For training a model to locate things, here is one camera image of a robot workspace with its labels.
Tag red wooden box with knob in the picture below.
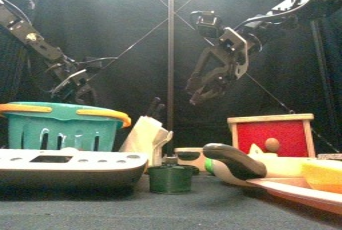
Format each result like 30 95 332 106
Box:
225 113 317 159

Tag white plastic toy container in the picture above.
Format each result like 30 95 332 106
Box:
118 115 175 168

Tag white grey toy appliance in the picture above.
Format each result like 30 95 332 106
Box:
0 147 149 190

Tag cream toy piece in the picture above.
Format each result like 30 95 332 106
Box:
247 143 315 179

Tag small dark green cup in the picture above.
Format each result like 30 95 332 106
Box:
146 164 195 195

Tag grey flat object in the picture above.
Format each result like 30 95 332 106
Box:
316 153 342 161

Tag yellow toy food piece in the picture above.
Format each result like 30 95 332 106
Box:
300 159 342 195

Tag wooden tray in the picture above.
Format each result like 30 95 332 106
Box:
245 176 342 216

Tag vertical metal frame pole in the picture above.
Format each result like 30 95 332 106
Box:
165 0 176 157

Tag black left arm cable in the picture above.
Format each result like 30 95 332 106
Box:
74 55 120 68

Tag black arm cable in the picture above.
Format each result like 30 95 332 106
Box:
74 55 120 68
232 0 321 33

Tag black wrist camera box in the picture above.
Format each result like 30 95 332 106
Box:
189 9 224 39

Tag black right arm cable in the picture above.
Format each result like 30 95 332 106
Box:
232 0 321 33

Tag black toy handle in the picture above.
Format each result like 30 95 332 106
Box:
145 96 161 118
153 103 167 120

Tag teal basket with yellow handles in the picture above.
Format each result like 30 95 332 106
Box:
0 101 133 152

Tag white toy with grey handle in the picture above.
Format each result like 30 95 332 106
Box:
201 142 269 186

